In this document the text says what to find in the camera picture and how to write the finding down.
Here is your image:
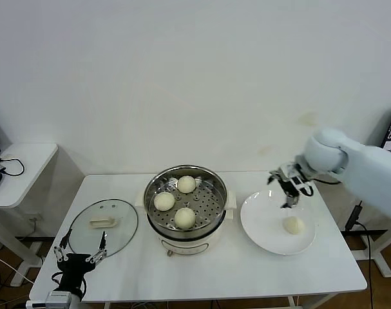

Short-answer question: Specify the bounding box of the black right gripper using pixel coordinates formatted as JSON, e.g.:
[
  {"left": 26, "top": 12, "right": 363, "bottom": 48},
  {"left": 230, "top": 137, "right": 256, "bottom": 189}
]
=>
[{"left": 267, "top": 172, "right": 304, "bottom": 209}]

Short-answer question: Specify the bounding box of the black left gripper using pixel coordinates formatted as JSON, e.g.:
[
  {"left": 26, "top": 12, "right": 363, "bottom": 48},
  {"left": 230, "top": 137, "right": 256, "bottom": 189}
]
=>
[{"left": 53, "top": 228, "right": 108, "bottom": 293}]

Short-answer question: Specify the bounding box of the white steamed baozi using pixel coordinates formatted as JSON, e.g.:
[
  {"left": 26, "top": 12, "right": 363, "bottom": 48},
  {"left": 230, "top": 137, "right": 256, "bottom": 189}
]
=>
[
  {"left": 153, "top": 192, "right": 176, "bottom": 212},
  {"left": 177, "top": 176, "right": 197, "bottom": 194},
  {"left": 174, "top": 207, "right": 196, "bottom": 229},
  {"left": 281, "top": 216, "right": 305, "bottom": 236}
]

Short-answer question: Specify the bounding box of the round glass pot lid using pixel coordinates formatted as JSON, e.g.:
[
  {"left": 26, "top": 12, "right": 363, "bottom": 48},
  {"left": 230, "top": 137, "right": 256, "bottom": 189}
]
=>
[{"left": 68, "top": 198, "right": 140, "bottom": 260}]

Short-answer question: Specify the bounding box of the perforated steel steamer basket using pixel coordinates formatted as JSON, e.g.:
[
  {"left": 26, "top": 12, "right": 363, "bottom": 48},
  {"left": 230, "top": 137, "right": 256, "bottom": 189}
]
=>
[{"left": 143, "top": 164, "right": 229, "bottom": 241}]

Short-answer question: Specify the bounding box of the round white plate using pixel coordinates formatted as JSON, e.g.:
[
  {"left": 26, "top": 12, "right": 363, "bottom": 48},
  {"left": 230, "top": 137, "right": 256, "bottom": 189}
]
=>
[{"left": 240, "top": 190, "right": 318, "bottom": 256}]

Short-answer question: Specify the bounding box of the white side table with mouse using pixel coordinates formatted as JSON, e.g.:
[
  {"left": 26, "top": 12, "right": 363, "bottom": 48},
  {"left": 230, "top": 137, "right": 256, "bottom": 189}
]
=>
[{"left": 0, "top": 143, "right": 59, "bottom": 287}]

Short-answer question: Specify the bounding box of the cream electric cooker pot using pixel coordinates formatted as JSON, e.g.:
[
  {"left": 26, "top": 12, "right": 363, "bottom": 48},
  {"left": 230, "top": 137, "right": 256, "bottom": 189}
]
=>
[{"left": 135, "top": 189, "right": 237, "bottom": 258}]

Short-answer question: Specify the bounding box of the white side table with label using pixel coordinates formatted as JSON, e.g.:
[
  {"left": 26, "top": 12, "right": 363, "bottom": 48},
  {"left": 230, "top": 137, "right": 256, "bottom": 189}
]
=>
[{"left": 343, "top": 221, "right": 391, "bottom": 279}]

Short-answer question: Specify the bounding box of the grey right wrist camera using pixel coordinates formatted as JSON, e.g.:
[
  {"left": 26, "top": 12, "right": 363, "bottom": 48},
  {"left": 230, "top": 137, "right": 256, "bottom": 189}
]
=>
[{"left": 280, "top": 163, "right": 300, "bottom": 178}]

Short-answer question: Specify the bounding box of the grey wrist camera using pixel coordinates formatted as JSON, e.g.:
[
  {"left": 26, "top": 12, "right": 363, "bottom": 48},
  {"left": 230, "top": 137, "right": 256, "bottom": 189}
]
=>
[
  {"left": 280, "top": 163, "right": 300, "bottom": 178},
  {"left": 25, "top": 290, "right": 73, "bottom": 309}
]

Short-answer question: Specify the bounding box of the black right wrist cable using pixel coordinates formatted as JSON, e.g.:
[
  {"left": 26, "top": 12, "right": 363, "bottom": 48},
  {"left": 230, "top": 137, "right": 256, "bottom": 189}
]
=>
[{"left": 304, "top": 178, "right": 341, "bottom": 196}]

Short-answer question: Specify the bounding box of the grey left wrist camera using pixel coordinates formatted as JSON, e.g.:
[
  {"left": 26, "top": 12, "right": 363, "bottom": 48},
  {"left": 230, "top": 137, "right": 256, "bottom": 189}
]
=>
[{"left": 25, "top": 290, "right": 73, "bottom": 309}]

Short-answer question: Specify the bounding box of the white floor cable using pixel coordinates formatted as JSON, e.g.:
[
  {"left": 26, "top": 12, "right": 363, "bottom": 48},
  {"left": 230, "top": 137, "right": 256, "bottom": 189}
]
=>
[{"left": 0, "top": 250, "right": 35, "bottom": 285}]

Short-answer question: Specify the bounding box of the black cable with adapter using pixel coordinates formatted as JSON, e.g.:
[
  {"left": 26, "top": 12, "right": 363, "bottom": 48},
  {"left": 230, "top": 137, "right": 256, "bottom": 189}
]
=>
[{"left": 344, "top": 201, "right": 376, "bottom": 309}]

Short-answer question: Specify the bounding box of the thin black looped cable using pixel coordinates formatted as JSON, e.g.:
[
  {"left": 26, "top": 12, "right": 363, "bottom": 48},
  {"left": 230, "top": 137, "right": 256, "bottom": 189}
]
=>
[{"left": 0, "top": 156, "right": 25, "bottom": 177}]

